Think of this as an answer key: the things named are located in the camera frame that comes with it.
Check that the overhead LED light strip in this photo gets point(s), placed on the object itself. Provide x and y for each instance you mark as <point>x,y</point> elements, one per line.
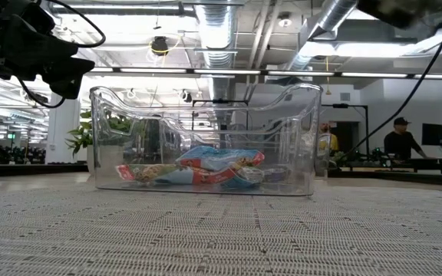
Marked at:
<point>225,71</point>

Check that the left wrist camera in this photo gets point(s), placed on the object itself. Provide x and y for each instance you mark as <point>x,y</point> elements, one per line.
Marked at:
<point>35,20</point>

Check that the black overhead camera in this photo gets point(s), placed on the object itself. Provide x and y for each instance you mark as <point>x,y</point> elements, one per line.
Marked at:
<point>160,45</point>

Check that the ribbed silver ventilation duct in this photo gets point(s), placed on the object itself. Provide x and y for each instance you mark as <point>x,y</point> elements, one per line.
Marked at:
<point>219,38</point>

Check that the black workbench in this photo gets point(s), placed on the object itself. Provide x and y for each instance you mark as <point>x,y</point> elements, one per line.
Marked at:
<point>397,170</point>

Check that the grey woven placemat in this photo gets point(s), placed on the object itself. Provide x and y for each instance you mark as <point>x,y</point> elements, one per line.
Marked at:
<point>221,237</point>

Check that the green plant in white pot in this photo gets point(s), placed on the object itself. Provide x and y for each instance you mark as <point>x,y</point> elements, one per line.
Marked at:
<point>104,161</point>

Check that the white smoke detector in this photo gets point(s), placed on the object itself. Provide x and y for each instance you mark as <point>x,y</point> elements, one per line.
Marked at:
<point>284,21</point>

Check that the person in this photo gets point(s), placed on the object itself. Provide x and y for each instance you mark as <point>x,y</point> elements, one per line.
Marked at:
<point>333,142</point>
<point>399,143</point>

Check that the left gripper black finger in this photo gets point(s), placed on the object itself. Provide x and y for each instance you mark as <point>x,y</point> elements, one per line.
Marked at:
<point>74,77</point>
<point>41,52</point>

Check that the black monitor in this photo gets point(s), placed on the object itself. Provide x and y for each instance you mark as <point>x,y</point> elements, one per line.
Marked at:
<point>434,134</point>

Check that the smooth silver ventilation duct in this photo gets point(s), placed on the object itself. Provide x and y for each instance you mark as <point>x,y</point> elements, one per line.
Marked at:
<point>332,15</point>

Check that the white column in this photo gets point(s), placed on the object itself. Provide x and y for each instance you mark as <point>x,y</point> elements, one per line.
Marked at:
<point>61,130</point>

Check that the red granola bar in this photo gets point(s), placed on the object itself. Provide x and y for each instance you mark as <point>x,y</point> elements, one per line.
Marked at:
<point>249,175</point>

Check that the clear plastic bin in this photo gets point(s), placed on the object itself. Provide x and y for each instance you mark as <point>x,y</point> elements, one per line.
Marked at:
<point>129,186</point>
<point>322,153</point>

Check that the black door frame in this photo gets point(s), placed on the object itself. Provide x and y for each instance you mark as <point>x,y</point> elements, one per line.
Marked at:
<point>367,130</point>

